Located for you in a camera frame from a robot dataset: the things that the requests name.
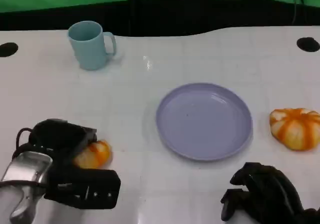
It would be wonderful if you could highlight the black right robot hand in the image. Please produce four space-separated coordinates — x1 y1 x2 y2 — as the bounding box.
220 161 320 224

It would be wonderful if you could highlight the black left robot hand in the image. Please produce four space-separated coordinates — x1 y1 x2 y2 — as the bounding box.
28 118 98 170

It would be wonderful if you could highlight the orange and white bread roll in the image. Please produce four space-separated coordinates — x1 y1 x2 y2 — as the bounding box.
73 140 112 170
269 107 320 152

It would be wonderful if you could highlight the pale green mug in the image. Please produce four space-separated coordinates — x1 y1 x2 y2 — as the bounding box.
67 20 118 71

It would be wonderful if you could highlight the lilac plate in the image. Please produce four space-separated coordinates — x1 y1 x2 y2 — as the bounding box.
155 82 253 162

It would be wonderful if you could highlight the black vertical pole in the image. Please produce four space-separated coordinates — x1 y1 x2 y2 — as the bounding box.
126 0 138 36

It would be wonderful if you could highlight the black cloth backdrop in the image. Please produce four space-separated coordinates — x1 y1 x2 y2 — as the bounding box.
0 0 320 38

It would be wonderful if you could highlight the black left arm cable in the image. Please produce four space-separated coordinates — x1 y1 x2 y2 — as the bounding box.
11 127 35 160

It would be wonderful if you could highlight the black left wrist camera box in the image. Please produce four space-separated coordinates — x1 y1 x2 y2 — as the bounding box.
44 167 122 210

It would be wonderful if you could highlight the black table cable grommet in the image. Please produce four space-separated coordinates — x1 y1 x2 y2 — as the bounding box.
296 36 320 53
0 42 19 58

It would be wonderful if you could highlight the thin black hanging cable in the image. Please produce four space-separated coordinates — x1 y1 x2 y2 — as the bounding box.
291 0 305 26

